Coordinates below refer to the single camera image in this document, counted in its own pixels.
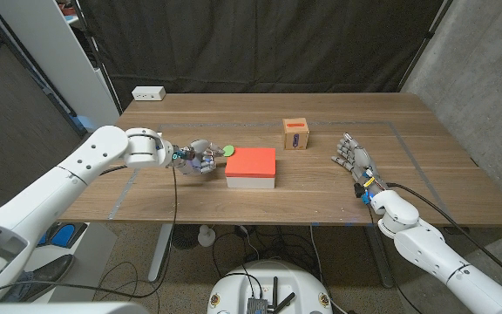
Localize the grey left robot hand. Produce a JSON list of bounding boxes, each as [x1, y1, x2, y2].
[[173, 138, 226, 176]]

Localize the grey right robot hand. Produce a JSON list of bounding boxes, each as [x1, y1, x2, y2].
[[331, 133, 390, 206]]

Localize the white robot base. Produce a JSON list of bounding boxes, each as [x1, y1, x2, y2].
[[207, 259, 334, 314]]

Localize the red-lidded white box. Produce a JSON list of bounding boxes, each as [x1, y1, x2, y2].
[[225, 147, 277, 190]]

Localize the wooden coin slot box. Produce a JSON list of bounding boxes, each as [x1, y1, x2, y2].
[[282, 117, 310, 151]]

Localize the white power outlet box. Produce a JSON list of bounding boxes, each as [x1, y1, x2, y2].
[[131, 85, 167, 102]]

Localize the small black fan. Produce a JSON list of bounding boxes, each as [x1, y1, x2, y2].
[[171, 223, 200, 250]]

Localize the small white round stand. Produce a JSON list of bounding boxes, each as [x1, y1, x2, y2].
[[197, 224, 217, 249]]

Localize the white table leg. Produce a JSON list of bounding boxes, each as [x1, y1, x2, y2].
[[147, 223, 173, 283]]

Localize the black backdrop stand pole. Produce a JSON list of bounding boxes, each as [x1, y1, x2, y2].
[[397, 0, 455, 92], [74, 0, 125, 115]]

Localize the white floor platform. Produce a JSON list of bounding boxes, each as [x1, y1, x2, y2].
[[24, 222, 118, 303]]

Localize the black fabric backdrop curtain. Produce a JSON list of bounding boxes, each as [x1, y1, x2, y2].
[[78, 0, 446, 108]]

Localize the black foot pedal blue pads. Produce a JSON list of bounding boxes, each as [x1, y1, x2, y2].
[[37, 222, 89, 250]]

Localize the grey radio module with antennas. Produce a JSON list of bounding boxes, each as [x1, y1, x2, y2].
[[245, 276, 296, 314]]

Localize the black shoe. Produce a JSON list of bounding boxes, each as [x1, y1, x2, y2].
[[13, 254, 76, 304]]

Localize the thin black left wrist cable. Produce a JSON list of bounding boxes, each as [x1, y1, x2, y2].
[[0, 164, 179, 303]]

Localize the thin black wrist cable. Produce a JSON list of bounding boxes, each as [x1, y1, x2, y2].
[[366, 203, 411, 314], [0, 164, 179, 303]]

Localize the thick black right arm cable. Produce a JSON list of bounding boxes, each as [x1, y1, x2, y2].
[[385, 181, 502, 291]]

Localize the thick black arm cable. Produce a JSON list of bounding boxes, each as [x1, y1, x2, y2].
[[385, 181, 502, 291], [98, 164, 129, 176]]

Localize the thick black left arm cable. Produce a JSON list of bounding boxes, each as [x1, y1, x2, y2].
[[98, 164, 129, 176]]

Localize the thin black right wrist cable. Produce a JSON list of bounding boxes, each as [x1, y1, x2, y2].
[[366, 203, 411, 314]]

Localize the black floor cable bundle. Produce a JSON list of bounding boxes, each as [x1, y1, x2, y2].
[[211, 224, 326, 280]]

